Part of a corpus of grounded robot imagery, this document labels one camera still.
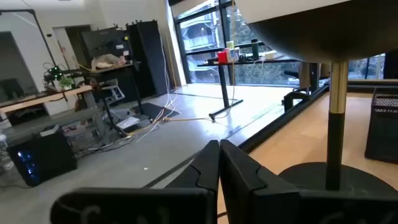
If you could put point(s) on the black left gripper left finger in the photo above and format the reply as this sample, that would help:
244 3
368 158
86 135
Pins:
186 202

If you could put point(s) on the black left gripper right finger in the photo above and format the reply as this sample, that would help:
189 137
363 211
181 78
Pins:
248 199

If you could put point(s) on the black mesh desk organizer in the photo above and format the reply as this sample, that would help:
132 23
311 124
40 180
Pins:
384 130

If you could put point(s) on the black floor mat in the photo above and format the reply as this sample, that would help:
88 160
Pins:
154 110

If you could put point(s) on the black standing desk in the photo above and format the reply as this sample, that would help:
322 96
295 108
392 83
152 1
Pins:
224 81

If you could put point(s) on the black computer tower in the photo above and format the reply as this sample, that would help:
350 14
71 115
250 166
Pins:
46 158

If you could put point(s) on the dark drinking bottle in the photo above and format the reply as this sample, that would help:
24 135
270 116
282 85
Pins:
255 49

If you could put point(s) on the black tall cabinet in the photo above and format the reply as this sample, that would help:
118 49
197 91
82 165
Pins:
149 56

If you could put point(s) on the beige cloth bundle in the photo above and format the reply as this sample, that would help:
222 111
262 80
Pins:
107 61

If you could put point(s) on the small green potted plant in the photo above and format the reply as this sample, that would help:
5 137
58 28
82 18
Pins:
66 82

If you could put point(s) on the wooden workbench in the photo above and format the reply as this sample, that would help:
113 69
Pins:
43 98

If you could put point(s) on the black equipment case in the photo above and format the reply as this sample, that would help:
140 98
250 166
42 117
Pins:
105 43

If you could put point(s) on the white globe table lamp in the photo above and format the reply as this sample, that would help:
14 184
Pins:
335 34

